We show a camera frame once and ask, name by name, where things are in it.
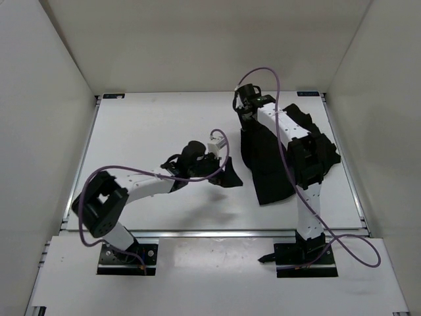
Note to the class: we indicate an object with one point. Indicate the right blue corner label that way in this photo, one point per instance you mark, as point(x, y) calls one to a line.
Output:
point(308, 94)

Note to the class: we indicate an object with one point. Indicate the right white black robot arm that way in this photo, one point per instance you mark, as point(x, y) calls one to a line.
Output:
point(287, 154)

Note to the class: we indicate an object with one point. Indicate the blue corner label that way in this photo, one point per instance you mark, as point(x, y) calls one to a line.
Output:
point(113, 96)
point(308, 94)

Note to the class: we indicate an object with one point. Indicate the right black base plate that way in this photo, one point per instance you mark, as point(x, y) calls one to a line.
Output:
point(290, 263)

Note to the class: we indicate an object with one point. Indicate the aluminium table frame rail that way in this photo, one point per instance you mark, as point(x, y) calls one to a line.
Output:
point(212, 233)

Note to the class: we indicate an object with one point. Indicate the black pleated skirt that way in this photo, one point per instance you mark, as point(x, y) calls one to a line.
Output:
point(261, 155)

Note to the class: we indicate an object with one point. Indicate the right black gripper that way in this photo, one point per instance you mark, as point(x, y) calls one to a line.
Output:
point(242, 109)

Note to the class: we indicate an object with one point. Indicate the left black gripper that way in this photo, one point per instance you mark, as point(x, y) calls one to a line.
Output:
point(229, 177)

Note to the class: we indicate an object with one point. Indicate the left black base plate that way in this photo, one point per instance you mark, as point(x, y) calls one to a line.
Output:
point(113, 263)

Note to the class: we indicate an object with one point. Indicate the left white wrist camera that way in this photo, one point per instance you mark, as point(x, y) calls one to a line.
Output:
point(215, 145)

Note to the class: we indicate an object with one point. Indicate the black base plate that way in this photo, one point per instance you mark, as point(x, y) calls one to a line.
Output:
point(290, 263)
point(113, 263)

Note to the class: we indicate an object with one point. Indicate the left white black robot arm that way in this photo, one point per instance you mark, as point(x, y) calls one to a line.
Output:
point(102, 200)

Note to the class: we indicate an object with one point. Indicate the left blue corner label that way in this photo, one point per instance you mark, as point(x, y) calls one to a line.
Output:
point(113, 96)

